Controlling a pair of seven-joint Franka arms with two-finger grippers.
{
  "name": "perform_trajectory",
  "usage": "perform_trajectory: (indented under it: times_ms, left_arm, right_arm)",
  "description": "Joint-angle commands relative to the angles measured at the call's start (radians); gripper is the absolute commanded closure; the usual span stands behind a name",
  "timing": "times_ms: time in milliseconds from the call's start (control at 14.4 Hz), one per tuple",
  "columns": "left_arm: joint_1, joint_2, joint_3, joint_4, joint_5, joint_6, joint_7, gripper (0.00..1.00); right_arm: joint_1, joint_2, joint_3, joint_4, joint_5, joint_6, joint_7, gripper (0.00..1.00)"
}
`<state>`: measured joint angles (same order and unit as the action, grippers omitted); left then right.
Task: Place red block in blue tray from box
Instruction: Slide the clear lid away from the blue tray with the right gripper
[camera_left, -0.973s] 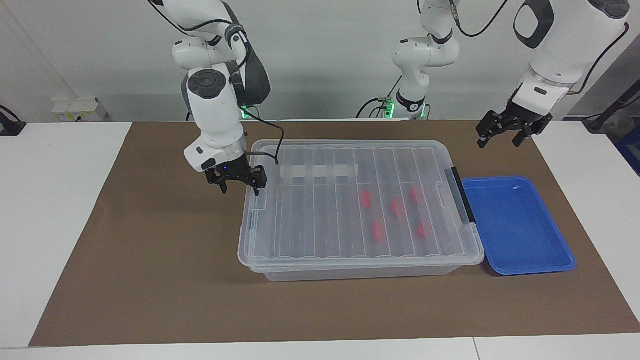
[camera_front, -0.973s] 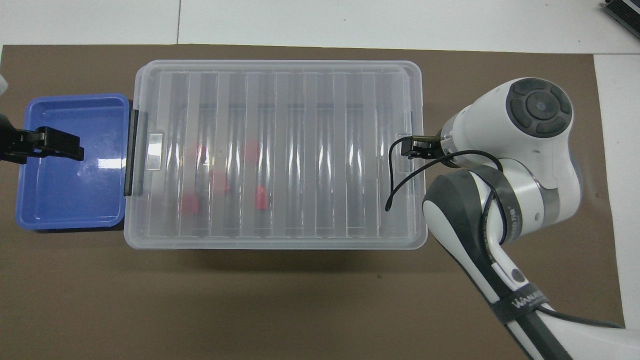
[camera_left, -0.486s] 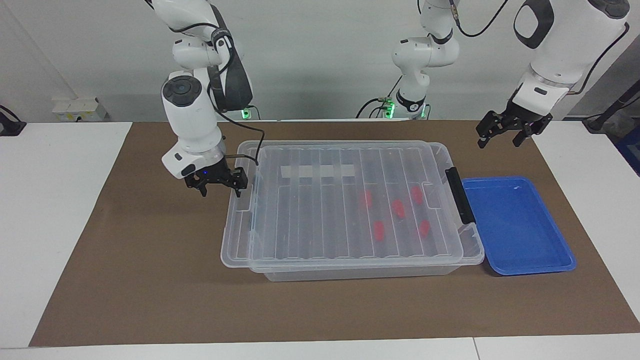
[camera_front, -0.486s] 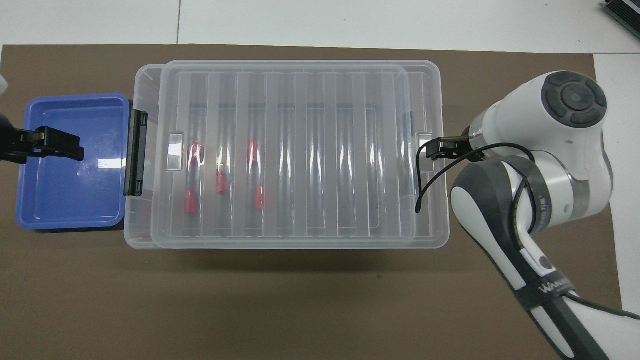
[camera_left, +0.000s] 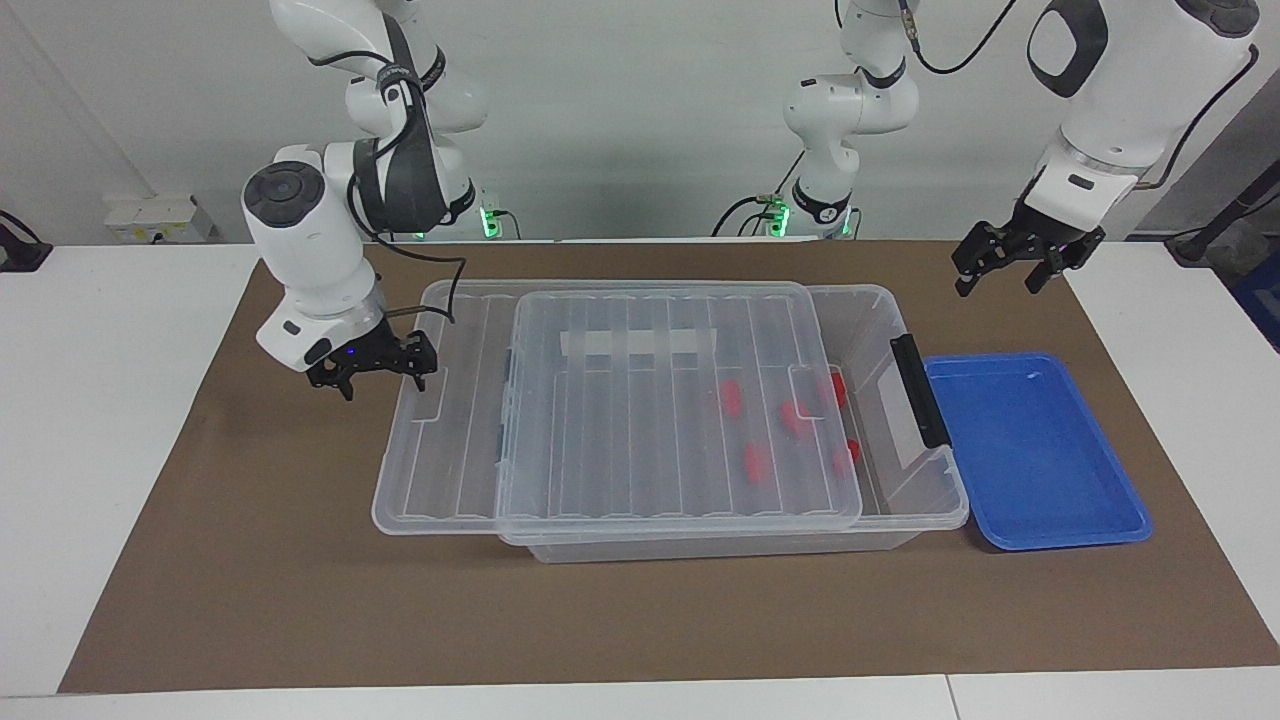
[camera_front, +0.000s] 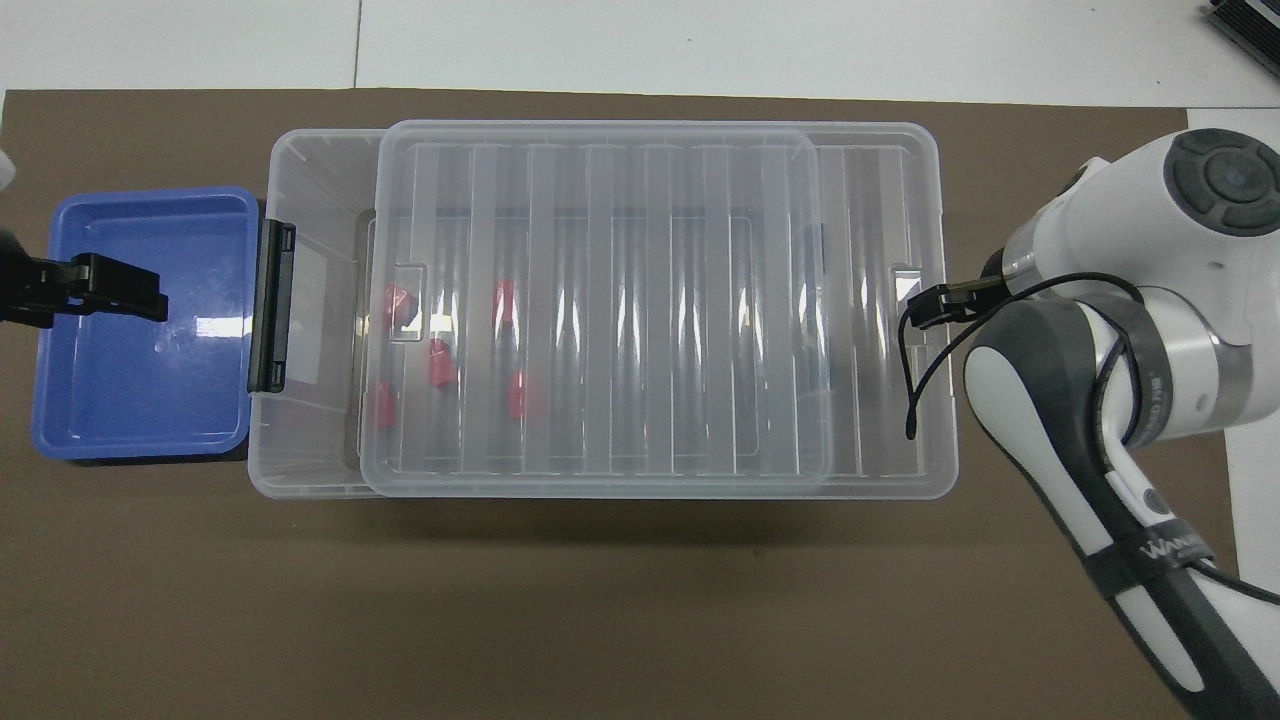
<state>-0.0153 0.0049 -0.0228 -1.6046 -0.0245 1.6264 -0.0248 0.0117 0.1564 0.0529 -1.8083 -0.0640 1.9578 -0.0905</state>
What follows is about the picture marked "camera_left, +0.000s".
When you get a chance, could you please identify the clear ribbed box lid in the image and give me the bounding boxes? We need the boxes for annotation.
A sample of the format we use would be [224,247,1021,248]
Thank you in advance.
[372,278,863,536]

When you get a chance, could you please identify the blue plastic tray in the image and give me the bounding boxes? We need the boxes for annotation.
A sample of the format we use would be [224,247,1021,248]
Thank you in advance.
[922,350,1154,553]

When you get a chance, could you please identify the clear plastic storage box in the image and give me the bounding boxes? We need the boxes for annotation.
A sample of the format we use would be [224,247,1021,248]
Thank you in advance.
[497,284,971,564]

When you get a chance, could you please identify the black stand pole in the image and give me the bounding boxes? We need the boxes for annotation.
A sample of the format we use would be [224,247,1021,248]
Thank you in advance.
[1165,185,1280,266]

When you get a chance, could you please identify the blue crate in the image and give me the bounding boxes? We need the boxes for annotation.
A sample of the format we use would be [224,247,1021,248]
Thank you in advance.
[1232,250,1280,353]

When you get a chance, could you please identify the brown paper table mat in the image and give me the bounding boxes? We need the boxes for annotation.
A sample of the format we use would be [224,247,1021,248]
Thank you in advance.
[57,238,1280,696]

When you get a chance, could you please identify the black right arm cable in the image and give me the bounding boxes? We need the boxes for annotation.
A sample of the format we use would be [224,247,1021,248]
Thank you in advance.
[308,45,468,326]

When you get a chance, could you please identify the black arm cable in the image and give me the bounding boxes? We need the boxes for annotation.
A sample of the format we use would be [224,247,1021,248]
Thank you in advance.
[897,0,1261,191]
[308,45,468,326]

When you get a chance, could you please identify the black box latch handle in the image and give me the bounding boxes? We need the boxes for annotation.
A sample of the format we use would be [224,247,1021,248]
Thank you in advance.
[500,345,518,466]
[890,333,951,449]

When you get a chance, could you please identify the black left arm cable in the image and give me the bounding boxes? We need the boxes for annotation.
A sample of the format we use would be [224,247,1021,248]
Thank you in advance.
[897,0,1261,191]

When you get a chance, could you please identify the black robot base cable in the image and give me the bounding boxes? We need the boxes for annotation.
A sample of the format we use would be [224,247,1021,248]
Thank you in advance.
[712,150,804,239]

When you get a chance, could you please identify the black cable clamp device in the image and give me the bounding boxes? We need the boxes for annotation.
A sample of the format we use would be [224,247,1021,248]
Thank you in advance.
[0,210,53,273]

